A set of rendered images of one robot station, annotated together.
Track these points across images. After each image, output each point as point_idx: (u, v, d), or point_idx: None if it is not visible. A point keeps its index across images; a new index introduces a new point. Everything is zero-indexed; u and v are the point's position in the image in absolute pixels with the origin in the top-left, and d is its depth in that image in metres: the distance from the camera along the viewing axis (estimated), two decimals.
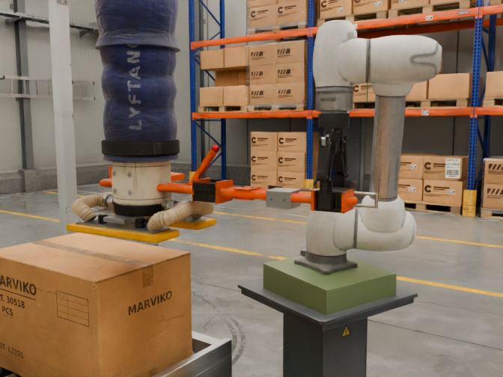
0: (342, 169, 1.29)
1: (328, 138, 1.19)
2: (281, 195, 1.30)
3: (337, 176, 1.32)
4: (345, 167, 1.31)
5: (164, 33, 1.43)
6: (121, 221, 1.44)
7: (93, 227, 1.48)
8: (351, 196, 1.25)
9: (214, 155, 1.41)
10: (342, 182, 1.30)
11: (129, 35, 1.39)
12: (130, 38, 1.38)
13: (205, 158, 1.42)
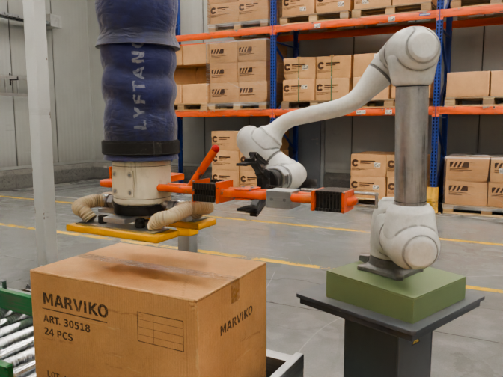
0: (251, 164, 1.61)
1: None
2: (281, 195, 1.30)
3: (253, 158, 1.59)
4: (251, 156, 1.61)
5: (167, 32, 1.44)
6: (121, 221, 1.44)
7: (93, 227, 1.48)
8: (351, 196, 1.25)
9: (214, 155, 1.41)
10: None
11: (134, 34, 1.39)
12: (135, 37, 1.39)
13: (205, 158, 1.42)
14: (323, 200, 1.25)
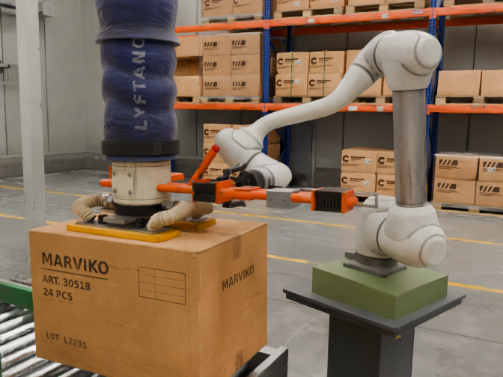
0: None
1: None
2: (281, 195, 1.30)
3: (227, 177, 1.45)
4: None
5: (168, 28, 1.44)
6: (121, 221, 1.44)
7: (93, 227, 1.48)
8: (351, 196, 1.25)
9: (214, 155, 1.41)
10: None
11: (135, 29, 1.39)
12: (136, 32, 1.38)
13: (205, 158, 1.42)
14: (323, 200, 1.25)
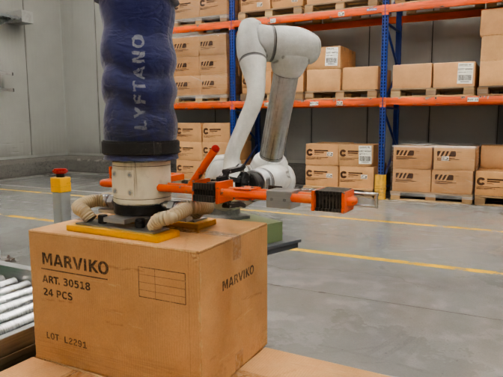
0: None
1: None
2: (281, 195, 1.30)
3: (226, 177, 1.45)
4: None
5: None
6: (121, 221, 1.44)
7: (93, 227, 1.48)
8: (351, 196, 1.25)
9: (214, 155, 1.41)
10: None
11: None
12: None
13: (205, 158, 1.42)
14: (323, 200, 1.25)
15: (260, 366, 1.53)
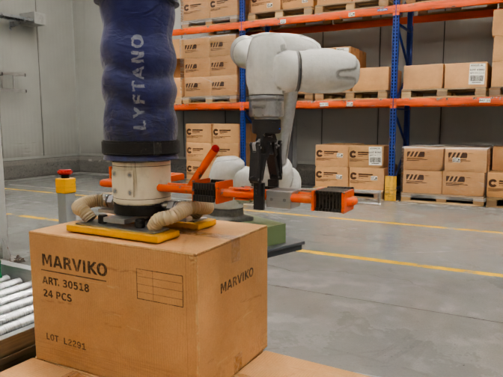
0: (275, 171, 1.38)
1: (257, 143, 1.28)
2: (281, 195, 1.30)
3: (272, 179, 1.40)
4: (279, 170, 1.40)
5: None
6: (121, 221, 1.44)
7: (93, 227, 1.48)
8: (351, 196, 1.25)
9: (214, 155, 1.41)
10: (275, 185, 1.38)
11: None
12: None
13: (205, 158, 1.42)
14: (323, 200, 1.25)
15: (259, 369, 1.52)
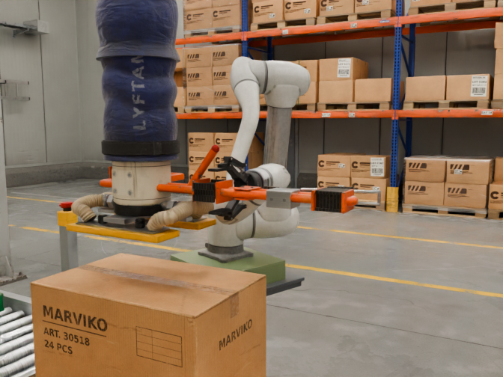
0: (226, 170, 1.48)
1: None
2: (281, 195, 1.30)
3: (227, 164, 1.46)
4: (226, 161, 1.48)
5: (167, 45, 1.44)
6: (121, 221, 1.44)
7: (93, 227, 1.48)
8: (351, 196, 1.25)
9: (214, 155, 1.41)
10: None
11: (134, 47, 1.39)
12: (135, 50, 1.39)
13: (205, 158, 1.42)
14: (323, 200, 1.25)
15: None
